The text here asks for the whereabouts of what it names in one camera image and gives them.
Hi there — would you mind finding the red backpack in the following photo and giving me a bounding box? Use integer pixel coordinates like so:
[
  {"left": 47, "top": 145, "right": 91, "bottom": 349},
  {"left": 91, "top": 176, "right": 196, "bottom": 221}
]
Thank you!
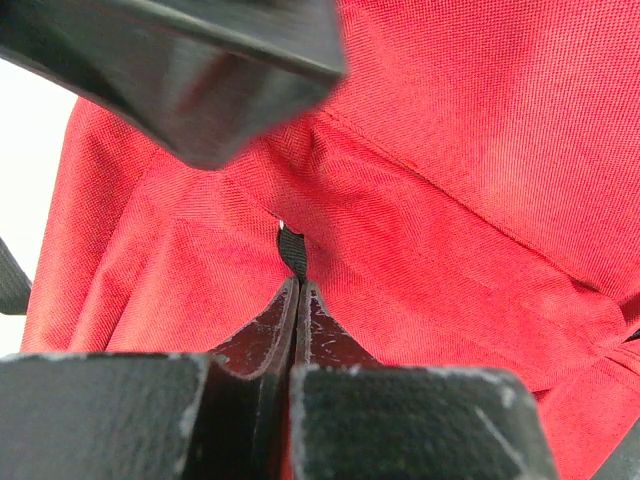
[{"left": 21, "top": 1, "right": 639, "bottom": 479}]

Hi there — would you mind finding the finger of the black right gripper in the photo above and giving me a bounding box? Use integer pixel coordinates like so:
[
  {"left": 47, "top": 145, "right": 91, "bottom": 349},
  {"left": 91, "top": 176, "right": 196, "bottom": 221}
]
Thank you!
[{"left": 1, "top": 0, "right": 346, "bottom": 170}]

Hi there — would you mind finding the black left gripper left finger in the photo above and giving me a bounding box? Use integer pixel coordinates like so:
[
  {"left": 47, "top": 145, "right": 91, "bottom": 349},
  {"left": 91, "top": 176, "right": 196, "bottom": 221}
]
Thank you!
[{"left": 1, "top": 278, "right": 299, "bottom": 479}]

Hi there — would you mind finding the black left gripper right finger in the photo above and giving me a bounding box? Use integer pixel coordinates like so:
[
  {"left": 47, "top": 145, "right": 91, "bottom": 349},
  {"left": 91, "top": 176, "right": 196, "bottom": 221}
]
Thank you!
[{"left": 289, "top": 283, "right": 557, "bottom": 479}]

